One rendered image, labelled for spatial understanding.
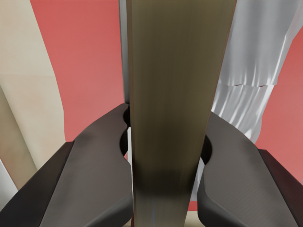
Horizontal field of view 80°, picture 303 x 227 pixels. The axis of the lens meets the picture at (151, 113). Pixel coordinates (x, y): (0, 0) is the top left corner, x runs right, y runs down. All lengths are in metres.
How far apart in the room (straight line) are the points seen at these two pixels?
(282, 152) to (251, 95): 0.09
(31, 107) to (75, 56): 0.08
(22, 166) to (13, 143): 0.03
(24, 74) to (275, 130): 0.25
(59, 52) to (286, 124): 0.23
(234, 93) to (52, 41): 0.16
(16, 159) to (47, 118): 0.06
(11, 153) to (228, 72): 0.23
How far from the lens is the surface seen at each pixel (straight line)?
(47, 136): 0.24
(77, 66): 0.18
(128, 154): 0.17
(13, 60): 0.21
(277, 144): 0.25
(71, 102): 0.20
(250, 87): 0.18
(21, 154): 0.25
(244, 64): 0.18
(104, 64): 0.17
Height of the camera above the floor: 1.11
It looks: 58 degrees down
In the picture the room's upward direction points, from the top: 177 degrees counter-clockwise
